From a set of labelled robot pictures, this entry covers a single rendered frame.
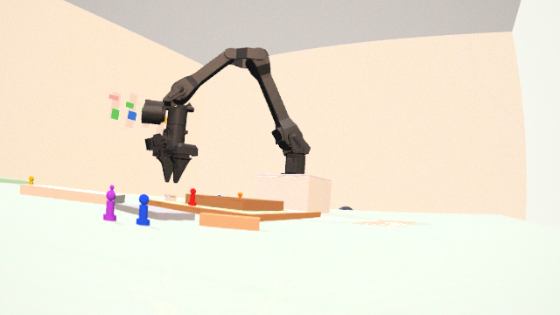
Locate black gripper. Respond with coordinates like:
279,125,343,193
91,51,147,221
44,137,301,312
152,124,198,183

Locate orange square board track with arrows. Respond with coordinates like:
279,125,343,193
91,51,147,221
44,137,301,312
146,200,321,221

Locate red pawn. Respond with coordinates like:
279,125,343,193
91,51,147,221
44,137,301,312
188,188,196,206

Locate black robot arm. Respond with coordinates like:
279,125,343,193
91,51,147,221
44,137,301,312
141,47,311,174

